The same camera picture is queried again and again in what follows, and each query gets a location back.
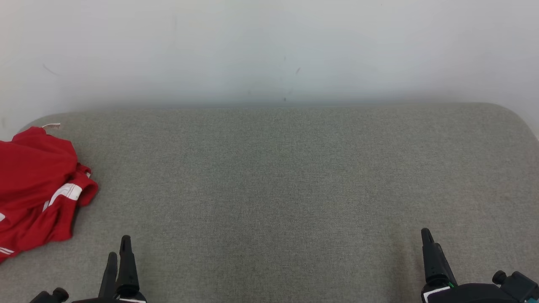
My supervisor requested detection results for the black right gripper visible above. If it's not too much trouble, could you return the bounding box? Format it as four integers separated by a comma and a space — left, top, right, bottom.
421, 228, 512, 303

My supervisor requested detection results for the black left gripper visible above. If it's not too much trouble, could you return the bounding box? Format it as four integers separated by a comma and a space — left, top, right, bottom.
72, 235, 147, 303

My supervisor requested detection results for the red shirt with white sleeves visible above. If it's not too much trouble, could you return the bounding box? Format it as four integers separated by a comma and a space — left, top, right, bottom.
0, 123, 80, 258

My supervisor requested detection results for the grey fabric sofa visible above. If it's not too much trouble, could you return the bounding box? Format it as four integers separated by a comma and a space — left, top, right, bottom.
0, 102, 539, 303

